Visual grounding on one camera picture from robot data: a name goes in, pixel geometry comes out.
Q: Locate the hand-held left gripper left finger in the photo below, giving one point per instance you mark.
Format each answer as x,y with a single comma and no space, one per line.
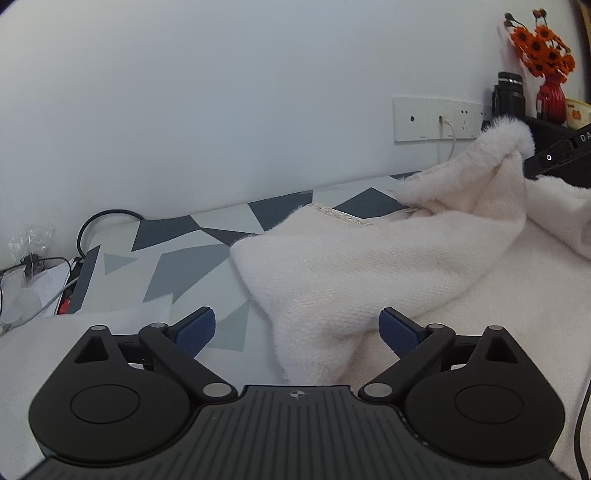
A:
198,328

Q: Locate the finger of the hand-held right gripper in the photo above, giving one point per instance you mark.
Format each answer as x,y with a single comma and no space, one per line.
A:
548,159

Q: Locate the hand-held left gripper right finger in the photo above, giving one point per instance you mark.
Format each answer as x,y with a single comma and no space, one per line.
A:
397,330

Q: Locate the cream fuzzy knit sweater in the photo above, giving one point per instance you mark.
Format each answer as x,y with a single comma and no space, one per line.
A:
369,258

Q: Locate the black box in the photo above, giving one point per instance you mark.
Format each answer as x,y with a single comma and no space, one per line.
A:
549,134

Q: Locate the cream printed mug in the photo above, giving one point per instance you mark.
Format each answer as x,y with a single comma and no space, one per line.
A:
579,113

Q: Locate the red ribbed vase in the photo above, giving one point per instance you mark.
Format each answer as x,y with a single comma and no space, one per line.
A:
551,101

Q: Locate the geometric patterned tablecloth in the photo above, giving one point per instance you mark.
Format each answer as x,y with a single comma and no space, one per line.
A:
184,267

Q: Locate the black power plug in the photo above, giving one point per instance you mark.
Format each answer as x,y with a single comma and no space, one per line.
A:
485,124

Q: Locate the black insulated water bottle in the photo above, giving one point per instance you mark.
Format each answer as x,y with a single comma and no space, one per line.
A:
508,99

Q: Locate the orange artificial flowers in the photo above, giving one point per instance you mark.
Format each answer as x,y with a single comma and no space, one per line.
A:
545,46

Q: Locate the small red object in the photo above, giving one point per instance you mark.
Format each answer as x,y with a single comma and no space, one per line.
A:
64,303

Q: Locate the white cloth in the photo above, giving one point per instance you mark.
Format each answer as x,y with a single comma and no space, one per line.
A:
46,337

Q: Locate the clear crumpled plastic bag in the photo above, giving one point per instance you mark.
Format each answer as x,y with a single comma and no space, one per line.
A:
27,244

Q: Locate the white wall socket panel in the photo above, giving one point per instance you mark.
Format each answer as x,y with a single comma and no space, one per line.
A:
425,124

